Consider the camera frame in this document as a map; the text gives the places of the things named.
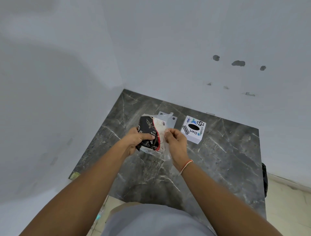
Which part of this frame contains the black patterned cloth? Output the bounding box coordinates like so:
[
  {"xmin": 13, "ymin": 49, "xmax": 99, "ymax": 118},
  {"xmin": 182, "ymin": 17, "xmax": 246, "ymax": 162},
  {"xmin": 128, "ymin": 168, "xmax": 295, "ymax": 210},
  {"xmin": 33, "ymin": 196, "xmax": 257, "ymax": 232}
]
[{"xmin": 136, "ymin": 116, "xmax": 161, "ymax": 152}]

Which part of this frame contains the person's right hand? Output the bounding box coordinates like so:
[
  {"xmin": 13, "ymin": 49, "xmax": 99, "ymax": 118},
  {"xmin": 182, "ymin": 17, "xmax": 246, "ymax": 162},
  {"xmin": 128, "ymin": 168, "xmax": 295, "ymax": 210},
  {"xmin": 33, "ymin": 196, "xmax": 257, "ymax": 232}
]
[{"xmin": 164, "ymin": 128, "xmax": 192, "ymax": 171}]

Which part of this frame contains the person's right forearm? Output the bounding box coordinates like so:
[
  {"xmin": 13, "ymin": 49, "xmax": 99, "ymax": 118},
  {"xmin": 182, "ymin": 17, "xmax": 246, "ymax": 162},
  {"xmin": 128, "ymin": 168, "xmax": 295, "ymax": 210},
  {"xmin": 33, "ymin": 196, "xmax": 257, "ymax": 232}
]
[{"xmin": 179, "ymin": 161, "xmax": 284, "ymax": 236}]

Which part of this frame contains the white printed tissue box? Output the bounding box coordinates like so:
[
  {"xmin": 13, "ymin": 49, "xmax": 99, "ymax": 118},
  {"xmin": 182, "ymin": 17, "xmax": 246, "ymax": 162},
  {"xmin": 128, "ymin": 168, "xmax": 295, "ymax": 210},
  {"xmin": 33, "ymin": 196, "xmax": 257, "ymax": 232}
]
[{"xmin": 180, "ymin": 115, "xmax": 207, "ymax": 144}]

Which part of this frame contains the person's left hand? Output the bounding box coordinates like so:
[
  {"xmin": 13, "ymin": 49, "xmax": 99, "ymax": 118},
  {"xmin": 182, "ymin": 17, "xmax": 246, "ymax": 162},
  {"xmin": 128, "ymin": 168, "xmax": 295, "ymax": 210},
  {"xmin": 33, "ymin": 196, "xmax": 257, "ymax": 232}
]
[{"xmin": 121, "ymin": 127, "xmax": 156, "ymax": 156}]

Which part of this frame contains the person's grey clothing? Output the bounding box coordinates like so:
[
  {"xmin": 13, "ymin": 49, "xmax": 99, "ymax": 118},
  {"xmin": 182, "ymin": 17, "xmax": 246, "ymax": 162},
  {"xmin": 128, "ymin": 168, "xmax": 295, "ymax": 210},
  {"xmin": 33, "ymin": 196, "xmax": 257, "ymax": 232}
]
[{"xmin": 100, "ymin": 202, "xmax": 217, "ymax": 236}]

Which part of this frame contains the orange white thread wristband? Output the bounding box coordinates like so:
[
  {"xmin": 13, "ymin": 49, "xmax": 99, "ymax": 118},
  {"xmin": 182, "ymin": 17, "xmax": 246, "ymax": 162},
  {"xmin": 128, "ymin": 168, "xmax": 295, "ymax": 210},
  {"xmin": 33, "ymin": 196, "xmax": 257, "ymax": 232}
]
[{"xmin": 179, "ymin": 159, "xmax": 194, "ymax": 176}]

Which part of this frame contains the black object beside table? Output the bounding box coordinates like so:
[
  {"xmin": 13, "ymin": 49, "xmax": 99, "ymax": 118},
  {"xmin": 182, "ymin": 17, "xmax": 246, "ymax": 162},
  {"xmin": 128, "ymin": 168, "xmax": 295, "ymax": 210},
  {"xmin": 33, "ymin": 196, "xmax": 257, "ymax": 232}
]
[{"xmin": 262, "ymin": 162, "xmax": 268, "ymax": 198}]

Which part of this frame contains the person's left forearm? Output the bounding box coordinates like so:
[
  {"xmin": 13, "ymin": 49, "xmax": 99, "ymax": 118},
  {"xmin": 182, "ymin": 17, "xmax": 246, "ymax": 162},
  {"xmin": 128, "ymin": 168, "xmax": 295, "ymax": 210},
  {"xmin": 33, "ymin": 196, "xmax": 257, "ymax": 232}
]
[{"xmin": 19, "ymin": 141, "xmax": 132, "ymax": 236}]

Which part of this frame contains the clear plastic bag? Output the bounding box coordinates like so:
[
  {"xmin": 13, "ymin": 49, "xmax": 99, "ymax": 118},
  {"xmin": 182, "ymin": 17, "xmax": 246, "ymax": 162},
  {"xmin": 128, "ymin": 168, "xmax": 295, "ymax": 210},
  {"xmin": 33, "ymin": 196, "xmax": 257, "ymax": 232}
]
[{"xmin": 136, "ymin": 111, "xmax": 178, "ymax": 161}]

